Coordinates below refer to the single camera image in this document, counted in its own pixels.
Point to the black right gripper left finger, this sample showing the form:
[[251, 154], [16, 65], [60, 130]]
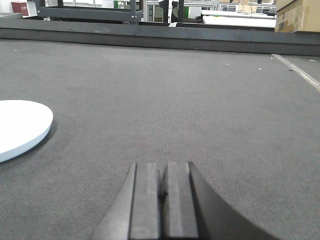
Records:
[[135, 213]]

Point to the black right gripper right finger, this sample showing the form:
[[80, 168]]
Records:
[[193, 210]]

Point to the light blue round tray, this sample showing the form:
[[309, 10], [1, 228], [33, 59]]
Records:
[[23, 125]]

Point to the white table in background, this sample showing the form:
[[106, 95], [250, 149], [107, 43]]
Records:
[[229, 18]]

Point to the cardboard box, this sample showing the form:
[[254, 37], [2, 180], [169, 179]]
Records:
[[297, 16]]

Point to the red and white box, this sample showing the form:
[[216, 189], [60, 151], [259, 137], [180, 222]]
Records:
[[26, 8]]

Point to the dark metal frame cart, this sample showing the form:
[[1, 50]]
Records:
[[61, 11]]

